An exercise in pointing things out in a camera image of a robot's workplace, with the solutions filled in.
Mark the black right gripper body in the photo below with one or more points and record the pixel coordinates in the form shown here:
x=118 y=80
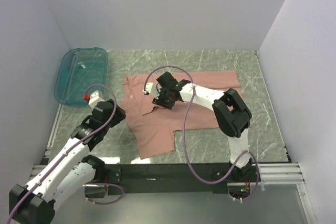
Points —
x=164 y=100

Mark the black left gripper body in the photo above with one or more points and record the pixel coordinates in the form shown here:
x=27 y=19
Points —
x=118 y=116

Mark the pink t shirt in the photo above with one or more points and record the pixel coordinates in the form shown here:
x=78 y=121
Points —
x=154 y=126

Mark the teal transparent plastic bin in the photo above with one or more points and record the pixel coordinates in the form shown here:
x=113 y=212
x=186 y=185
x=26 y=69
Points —
x=80 y=69

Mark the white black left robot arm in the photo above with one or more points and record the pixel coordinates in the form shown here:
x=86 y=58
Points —
x=39 y=199

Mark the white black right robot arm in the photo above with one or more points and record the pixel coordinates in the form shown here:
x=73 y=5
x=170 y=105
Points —
x=231 y=113

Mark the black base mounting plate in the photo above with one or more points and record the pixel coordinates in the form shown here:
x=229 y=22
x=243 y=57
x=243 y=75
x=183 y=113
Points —
x=170 y=178

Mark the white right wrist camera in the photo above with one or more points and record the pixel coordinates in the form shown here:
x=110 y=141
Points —
x=151 y=89

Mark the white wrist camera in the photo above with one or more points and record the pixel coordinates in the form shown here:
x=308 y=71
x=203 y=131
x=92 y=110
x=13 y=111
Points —
x=151 y=89
x=94 y=98

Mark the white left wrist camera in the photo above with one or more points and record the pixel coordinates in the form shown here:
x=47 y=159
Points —
x=94 y=98

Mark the aluminium left side rail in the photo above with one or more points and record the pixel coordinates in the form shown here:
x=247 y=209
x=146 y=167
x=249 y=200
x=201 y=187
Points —
x=52 y=136

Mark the aluminium front frame rail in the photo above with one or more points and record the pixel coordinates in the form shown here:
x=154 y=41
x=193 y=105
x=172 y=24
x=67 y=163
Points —
x=281 y=174

